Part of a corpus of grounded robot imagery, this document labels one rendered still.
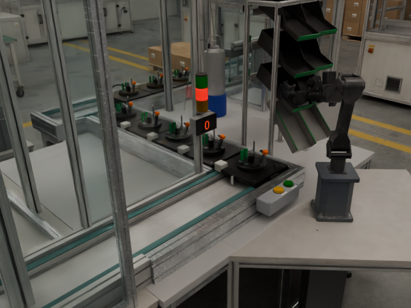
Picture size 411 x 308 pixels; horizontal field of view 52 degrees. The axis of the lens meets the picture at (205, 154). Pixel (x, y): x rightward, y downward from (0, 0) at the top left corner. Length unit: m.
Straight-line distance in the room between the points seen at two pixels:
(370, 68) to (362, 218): 4.35
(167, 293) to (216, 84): 1.63
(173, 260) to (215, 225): 0.21
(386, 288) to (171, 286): 1.72
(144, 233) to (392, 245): 0.92
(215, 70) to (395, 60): 3.55
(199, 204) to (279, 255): 0.40
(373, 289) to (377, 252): 1.17
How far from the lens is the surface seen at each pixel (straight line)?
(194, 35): 1.67
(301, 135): 2.09
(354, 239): 1.72
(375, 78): 6.05
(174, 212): 1.69
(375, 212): 1.90
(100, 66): 1.01
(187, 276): 1.48
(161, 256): 1.42
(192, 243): 1.50
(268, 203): 1.67
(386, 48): 5.92
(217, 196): 1.79
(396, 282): 2.94
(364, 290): 2.82
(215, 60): 2.69
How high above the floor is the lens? 1.85
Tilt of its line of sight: 26 degrees down
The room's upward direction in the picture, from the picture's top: 1 degrees counter-clockwise
